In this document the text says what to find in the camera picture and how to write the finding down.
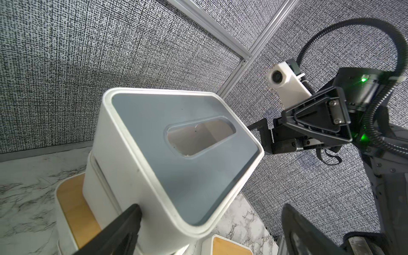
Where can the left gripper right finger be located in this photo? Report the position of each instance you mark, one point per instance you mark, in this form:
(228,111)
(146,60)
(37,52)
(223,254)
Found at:
(303,238)

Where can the bamboo lid tissue box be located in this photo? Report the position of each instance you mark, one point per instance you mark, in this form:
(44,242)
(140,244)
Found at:
(76,224)
(217,245)

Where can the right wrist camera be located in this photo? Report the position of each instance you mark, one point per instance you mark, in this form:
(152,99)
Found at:
(285,78)

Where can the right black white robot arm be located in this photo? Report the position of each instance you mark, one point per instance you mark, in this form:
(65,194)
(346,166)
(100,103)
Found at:
(383,149)

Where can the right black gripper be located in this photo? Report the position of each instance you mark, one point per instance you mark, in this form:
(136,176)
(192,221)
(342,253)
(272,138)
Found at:
(328,119)

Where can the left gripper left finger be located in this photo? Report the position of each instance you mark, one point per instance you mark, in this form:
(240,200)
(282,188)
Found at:
(119,237)

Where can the grey lid tissue box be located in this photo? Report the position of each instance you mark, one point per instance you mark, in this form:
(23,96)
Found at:
(182,156)

